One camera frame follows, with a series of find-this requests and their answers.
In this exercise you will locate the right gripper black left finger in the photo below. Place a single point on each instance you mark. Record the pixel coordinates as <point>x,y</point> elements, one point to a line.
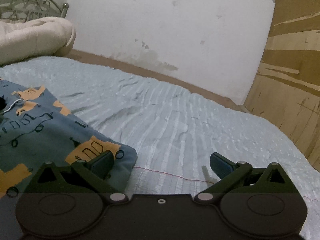
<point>80,177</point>

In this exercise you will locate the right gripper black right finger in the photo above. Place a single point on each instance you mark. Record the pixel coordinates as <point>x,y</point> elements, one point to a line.
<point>243,176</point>

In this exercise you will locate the blue orange printed pants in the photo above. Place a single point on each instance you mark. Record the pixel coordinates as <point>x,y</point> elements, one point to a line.
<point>36,127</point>

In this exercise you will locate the light blue bed sheet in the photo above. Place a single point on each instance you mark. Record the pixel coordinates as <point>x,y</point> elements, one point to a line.
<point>173,130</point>

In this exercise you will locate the cream folded comforter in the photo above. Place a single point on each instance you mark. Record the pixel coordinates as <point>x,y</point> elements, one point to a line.
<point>41,37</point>

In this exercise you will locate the metal bed headboard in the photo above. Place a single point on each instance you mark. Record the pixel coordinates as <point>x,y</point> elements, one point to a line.
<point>27,10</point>

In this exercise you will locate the brown wooden bed frame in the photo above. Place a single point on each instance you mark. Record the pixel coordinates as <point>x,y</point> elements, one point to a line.
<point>89,58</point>

